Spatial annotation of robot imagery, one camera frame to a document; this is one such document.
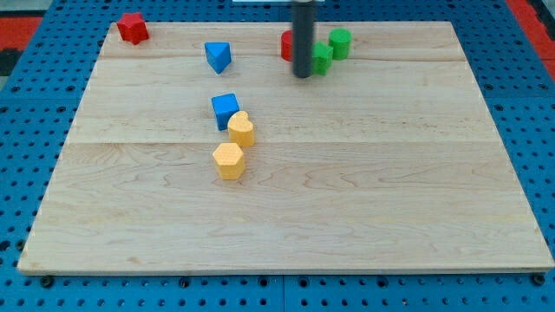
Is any green star block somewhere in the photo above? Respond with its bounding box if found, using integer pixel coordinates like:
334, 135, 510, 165
312, 41, 333, 75

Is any wooden board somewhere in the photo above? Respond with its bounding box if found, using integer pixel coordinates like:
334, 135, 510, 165
18, 22, 554, 276

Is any green cylinder block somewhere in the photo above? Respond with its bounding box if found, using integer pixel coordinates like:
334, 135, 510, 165
329, 28, 352, 61

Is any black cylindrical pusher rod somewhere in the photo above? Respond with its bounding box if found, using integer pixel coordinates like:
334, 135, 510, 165
291, 0, 316, 79

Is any blue cube block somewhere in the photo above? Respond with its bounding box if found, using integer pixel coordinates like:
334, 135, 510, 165
211, 94, 239, 131

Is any red cylinder block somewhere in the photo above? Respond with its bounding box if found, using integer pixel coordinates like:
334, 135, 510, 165
280, 29, 293, 62

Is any red star block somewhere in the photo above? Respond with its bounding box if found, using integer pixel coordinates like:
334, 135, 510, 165
116, 12, 150, 45

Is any blue triangular prism block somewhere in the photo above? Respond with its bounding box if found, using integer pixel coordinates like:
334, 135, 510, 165
205, 42, 232, 75

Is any yellow hexagon block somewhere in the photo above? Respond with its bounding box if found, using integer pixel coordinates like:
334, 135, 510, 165
212, 143, 245, 180

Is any yellow heart block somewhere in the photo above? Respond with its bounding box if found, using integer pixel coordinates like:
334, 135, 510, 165
227, 111, 255, 147

